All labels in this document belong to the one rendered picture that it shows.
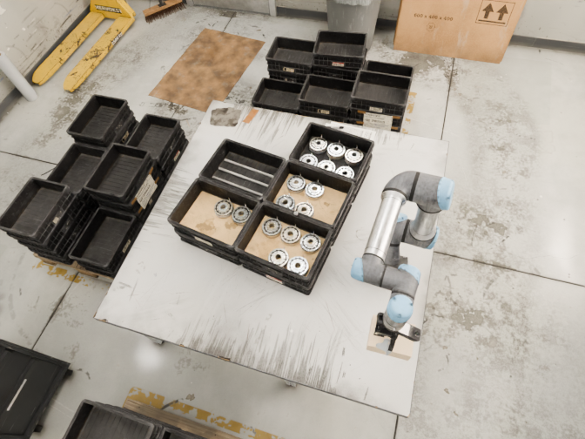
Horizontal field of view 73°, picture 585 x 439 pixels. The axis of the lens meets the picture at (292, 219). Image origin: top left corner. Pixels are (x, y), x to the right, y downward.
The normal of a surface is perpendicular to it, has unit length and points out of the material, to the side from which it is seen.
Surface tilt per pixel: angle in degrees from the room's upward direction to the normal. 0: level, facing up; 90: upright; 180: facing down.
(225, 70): 0
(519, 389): 0
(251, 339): 0
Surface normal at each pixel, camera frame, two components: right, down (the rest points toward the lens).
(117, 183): -0.07, -0.50
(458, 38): -0.29, 0.65
